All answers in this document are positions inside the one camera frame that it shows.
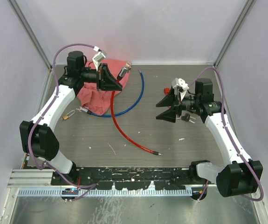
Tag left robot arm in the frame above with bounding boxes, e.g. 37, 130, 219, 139
20, 50, 123, 185

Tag brass padlock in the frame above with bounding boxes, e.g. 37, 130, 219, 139
61, 110, 76, 120

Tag red cable lock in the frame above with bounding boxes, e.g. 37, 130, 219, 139
110, 61, 164, 156

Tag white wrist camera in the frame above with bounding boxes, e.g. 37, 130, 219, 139
172, 78, 189, 101
92, 46, 107, 70

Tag black keys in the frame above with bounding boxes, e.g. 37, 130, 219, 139
181, 113, 195, 124

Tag pink cloth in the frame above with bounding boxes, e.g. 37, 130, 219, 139
77, 59, 126, 115

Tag blue cable lock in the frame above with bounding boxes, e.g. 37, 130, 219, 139
82, 70, 145, 117

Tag slotted cable duct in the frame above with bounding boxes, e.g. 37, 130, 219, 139
17, 187, 192, 197

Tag red cable padlock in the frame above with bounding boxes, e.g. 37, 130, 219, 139
164, 88, 171, 96

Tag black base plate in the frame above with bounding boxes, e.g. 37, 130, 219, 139
51, 167, 218, 191

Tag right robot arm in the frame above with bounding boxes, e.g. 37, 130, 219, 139
156, 78, 263, 197

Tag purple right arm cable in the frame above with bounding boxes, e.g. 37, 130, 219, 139
187, 66, 264, 202

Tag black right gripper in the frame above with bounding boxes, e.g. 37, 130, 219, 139
156, 86, 200, 123

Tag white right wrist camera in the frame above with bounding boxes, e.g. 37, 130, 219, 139
172, 78, 189, 101

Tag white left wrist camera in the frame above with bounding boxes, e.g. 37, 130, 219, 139
92, 46, 107, 70

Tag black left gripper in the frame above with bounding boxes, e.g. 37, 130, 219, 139
79, 63, 123, 91

